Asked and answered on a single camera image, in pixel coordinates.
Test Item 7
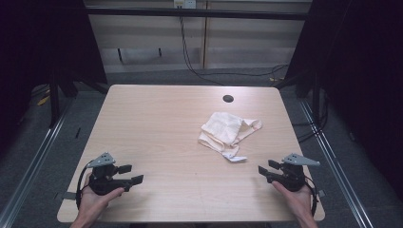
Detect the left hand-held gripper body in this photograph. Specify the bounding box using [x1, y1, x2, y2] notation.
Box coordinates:
[86, 152, 132, 197]

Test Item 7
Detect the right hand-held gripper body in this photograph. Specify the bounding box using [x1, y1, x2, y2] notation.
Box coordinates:
[267, 153, 321, 193]

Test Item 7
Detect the cream printed cloth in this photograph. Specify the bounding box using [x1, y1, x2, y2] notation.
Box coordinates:
[198, 111, 263, 163]

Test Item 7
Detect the person's right hand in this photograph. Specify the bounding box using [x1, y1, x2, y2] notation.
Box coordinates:
[271, 180, 315, 220]

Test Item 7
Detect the person's left hand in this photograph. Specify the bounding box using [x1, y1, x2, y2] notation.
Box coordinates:
[77, 176, 125, 220]

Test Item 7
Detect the black metal stand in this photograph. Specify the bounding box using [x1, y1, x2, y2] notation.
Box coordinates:
[48, 70, 62, 129]

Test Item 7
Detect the yellow floor item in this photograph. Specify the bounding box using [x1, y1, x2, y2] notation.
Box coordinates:
[36, 89, 51, 106]

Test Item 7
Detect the dark curtain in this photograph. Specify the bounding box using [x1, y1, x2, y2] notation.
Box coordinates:
[0, 0, 109, 153]
[274, 0, 403, 194]

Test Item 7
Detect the black horizontal metal bar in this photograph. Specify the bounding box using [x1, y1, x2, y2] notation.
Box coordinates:
[85, 7, 311, 22]

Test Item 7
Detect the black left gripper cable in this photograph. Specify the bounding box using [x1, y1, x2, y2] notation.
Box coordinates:
[75, 161, 95, 211]

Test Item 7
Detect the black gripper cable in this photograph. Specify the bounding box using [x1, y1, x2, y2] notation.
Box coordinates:
[75, 161, 95, 211]
[303, 174, 319, 219]

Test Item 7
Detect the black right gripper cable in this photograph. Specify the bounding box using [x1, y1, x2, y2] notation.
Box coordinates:
[303, 174, 319, 219]

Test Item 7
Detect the metal floor rail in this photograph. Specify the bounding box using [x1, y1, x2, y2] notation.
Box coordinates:
[0, 94, 75, 228]
[298, 99, 375, 228]

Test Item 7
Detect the bundle of black floor cables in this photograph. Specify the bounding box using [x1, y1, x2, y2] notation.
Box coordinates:
[292, 89, 330, 144]

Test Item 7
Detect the black floor cable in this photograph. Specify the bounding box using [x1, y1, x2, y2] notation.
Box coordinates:
[194, 64, 290, 79]

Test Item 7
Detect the black hanging cable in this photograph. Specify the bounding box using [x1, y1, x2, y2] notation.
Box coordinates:
[178, 6, 226, 86]

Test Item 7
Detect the white wall socket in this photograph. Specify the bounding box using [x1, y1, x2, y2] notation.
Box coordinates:
[173, 0, 198, 10]

